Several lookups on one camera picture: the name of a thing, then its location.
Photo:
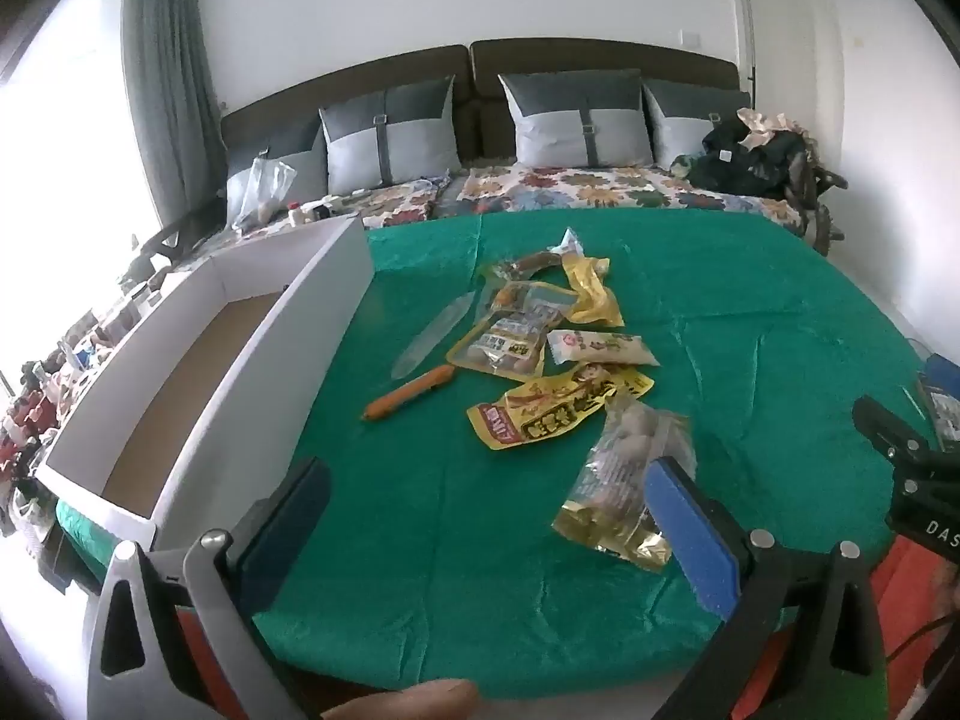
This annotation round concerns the grey two-tone pillow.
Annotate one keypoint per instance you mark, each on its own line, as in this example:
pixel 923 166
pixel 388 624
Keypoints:
pixel 690 120
pixel 577 120
pixel 255 165
pixel 390 142

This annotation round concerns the dark brown headboard panel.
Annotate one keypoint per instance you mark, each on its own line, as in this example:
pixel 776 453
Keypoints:
pixel 300 97
pixel 487 75

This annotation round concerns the yellow packet black print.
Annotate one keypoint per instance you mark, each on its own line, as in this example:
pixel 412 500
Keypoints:
pixel 555 405

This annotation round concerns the yellow packet grey label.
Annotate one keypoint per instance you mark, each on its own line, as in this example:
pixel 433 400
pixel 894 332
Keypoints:
pixel 499 349

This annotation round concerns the white wall socket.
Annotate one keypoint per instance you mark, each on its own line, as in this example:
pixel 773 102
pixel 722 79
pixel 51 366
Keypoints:
pixel 690 36

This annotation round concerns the orange sausage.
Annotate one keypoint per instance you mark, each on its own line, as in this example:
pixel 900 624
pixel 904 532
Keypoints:
pixel 409 394

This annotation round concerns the white cardboard box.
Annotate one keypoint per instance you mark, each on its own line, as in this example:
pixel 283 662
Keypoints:
pixel 300 330

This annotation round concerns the floral bedsheet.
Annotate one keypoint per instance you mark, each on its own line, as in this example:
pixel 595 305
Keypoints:
pixel 600 187

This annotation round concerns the gold clear packet round snacks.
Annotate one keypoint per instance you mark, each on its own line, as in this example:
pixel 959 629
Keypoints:
pixel 622 465

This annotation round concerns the clear plastic bag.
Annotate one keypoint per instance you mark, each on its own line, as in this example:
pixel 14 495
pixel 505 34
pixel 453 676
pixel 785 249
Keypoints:
pixel 262 191

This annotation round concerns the grey curtain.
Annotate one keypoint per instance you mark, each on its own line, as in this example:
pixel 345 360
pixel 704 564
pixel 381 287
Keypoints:
pixel 169 75

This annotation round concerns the green cloth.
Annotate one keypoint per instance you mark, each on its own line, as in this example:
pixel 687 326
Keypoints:
pixel 450 540

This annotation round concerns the beige crumpled cloth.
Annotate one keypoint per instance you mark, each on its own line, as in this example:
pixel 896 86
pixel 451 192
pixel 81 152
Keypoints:
pixel 765 126

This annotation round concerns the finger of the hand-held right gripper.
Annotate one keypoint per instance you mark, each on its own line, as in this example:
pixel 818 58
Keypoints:
pixel 889 431

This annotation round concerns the pile of assorted small items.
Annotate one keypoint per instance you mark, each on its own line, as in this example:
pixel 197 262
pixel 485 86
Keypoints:
pixel 52 405

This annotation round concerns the yellow crumpled packet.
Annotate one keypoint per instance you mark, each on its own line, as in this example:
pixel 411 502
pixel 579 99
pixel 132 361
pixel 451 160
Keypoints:
pixel 592 292

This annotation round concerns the black chair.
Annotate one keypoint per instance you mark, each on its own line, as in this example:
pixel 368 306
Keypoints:
pixel 176 236

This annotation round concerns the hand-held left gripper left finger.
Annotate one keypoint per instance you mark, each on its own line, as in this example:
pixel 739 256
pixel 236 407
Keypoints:
pixel 289 532

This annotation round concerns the person's left hand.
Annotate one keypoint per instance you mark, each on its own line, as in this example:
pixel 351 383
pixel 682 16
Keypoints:
pixel 420 701

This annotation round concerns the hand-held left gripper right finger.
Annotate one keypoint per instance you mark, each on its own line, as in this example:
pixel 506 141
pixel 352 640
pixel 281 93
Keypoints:
pixel 697 540

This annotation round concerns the white packet red label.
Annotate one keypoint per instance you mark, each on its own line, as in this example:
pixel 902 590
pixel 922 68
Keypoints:
pixel 600 349

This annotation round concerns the white bottle red cap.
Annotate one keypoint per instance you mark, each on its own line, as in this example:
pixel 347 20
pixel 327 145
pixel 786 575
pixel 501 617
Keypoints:
pixel 298 214

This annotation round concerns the long clear packet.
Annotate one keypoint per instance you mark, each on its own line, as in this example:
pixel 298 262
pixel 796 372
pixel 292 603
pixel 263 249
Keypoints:
pixel 435 334

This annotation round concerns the blue box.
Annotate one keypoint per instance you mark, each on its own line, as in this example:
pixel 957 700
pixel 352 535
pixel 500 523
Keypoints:
pixel 946 397

